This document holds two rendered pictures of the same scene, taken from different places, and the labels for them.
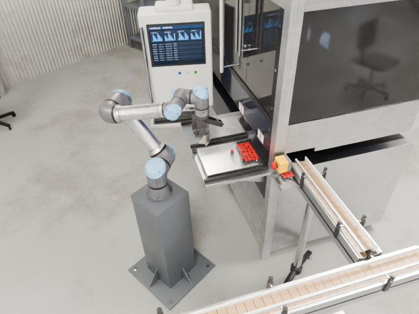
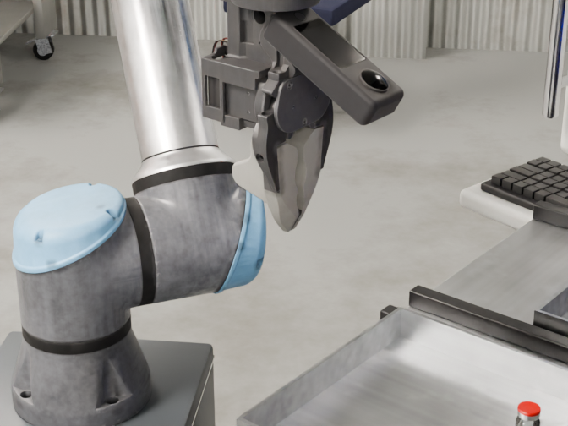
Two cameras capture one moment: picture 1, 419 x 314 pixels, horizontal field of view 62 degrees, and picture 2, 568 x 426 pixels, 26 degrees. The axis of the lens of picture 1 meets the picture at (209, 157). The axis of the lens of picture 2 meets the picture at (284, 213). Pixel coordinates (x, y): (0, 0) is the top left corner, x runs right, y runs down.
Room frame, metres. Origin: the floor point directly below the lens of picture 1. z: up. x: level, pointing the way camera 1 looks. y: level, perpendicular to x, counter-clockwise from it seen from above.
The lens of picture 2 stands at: (1.00, -0.74, 1.55)
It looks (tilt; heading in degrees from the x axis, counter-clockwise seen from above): 25 degrees down; 53
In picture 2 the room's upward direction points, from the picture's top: straight up
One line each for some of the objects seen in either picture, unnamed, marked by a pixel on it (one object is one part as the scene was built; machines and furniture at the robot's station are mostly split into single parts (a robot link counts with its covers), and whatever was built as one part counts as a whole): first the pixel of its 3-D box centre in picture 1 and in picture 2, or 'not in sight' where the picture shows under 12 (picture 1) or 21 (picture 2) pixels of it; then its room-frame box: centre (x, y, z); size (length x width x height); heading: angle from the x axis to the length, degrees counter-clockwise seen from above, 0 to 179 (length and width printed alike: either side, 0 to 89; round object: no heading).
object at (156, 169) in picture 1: (156, 171); (78, 257); (1.51, 0.30, 0.96); 0.13 x 0.12 x 0.14; 165
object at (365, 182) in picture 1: (272, 126); not in sight; (2.67, -0.58, 0.44); 2.06 x 1.00 x 0.88; 15
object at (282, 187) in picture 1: (287, 180); not in sight; (1.49, -0.45, 0.87); 0.14 x 0.13 x 0.02; 105
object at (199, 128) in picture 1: (201, 124); (269, 55); (1.56, 0.04, 1.24); 0.09 x 0.08 x 0.12; 105
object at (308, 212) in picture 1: (303, 237); not in sight; (1.39, -0.58, 0.46); 0.09 x 0.09 x 0.77; 15
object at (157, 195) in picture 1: (158, 187); (79, 354); (1.50, 0.31, 0.84); 0.15 x 0.15 x 0.10
